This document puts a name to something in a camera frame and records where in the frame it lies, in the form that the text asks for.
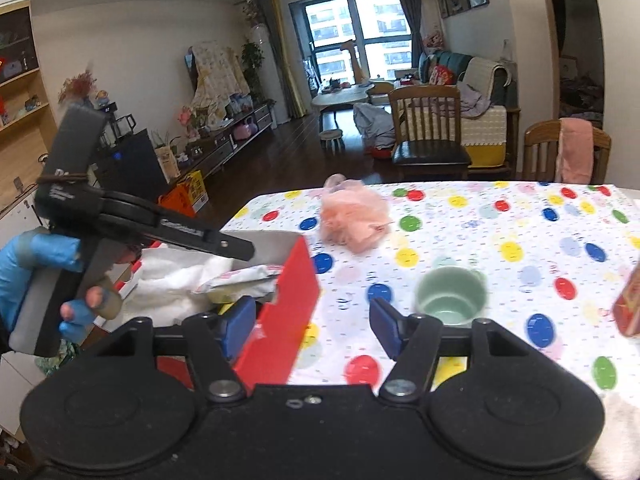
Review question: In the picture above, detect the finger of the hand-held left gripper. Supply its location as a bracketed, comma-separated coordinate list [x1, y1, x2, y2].
[145, 209, 255, 262]

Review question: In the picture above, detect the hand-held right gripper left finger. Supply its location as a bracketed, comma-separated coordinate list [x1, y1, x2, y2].
[119, 296, 257, 404]

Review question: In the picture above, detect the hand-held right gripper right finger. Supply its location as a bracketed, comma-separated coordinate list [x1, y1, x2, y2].
[368, 297, 547, 404]

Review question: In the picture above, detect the white soft packet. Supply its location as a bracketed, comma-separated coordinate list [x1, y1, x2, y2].
[191, 263, 284, 306]

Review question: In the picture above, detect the red cardboard box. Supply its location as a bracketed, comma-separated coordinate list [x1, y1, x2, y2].
[100, 230, 322, 391]

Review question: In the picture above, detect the white tissue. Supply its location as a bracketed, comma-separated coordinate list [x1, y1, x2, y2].
[131, 249, 281, 322]

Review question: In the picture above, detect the person's left hand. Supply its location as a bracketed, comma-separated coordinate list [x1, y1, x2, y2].
[0, 231, 122, 337]

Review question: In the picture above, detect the orange and yellow box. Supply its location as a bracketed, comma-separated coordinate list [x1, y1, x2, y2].
[159, 170, 209, 217]

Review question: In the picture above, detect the black cabinet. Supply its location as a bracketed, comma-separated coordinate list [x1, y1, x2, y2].
[94, 129, 172, 197]

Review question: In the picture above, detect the dried flower bunch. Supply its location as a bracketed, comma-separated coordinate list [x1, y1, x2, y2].
[58, 66, 99, 107]

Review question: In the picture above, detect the pale green mug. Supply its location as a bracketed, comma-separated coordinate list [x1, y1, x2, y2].
[414, 265, 489, 327]

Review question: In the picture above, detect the wooden bookshelf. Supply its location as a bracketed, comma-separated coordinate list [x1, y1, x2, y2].
[0, 1, 57, 213]

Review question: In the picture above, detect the brown paper bag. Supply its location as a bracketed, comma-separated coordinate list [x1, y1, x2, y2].
[154, 144, 182, 179]

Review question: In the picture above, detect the grey media cabinet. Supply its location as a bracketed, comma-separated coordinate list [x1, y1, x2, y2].
[175, 102, 277, 182]

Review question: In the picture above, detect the pink mesh bath loofah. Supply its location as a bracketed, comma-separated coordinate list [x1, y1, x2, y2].
[319, 174, 394, 255]

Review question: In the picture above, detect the pink flower bouquet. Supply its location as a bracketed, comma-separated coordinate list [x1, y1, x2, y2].
[177, 105, 209, 137]

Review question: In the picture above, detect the balloon print tablecloth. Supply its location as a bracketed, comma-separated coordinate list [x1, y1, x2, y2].
[220, 180, 640, 480]

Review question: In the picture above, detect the floral cloth cover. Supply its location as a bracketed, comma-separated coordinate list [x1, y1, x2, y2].
[187, 42, 252, 129]

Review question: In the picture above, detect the potted green plant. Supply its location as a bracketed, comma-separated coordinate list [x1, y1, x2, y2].
[241, 40, 266, 103]

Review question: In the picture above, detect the grey cloth heap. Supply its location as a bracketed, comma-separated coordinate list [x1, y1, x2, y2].
[352, 102, 397, 154]

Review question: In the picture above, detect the wooden dining chair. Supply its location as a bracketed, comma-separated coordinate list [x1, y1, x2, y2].
[388, 85, 472, 182]

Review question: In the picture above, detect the white coffee table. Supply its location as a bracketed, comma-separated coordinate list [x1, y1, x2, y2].
[311, 82, 384, 117]

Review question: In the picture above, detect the sofa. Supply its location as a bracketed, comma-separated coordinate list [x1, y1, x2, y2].
[417, 50, 522, 170]

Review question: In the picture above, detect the wooden chair with towel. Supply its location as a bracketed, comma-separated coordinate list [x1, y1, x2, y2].
[522, 119, 612, 187]

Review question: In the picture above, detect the wooden giraffe figure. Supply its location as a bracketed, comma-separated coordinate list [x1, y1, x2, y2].
[339, 39, 369, 87]

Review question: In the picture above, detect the red patterned packet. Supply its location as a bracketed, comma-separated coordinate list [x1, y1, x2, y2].
[612, 259, 640, 342]

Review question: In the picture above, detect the cream sofa blanket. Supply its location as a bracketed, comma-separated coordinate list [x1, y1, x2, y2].
[459, 56, 517, 161]

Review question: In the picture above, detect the red cushion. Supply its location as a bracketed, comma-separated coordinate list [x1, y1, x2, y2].
[426, 64, 457, 87]

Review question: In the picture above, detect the pink towel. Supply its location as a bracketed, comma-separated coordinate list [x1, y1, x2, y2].
[556, 117, 597, 185]

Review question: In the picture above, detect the white cloth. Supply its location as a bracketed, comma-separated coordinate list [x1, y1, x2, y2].
[585, 392, 640, 480]

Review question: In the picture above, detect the grey curtain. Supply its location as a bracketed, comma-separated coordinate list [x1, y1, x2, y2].
[389, 0, 427, 77]

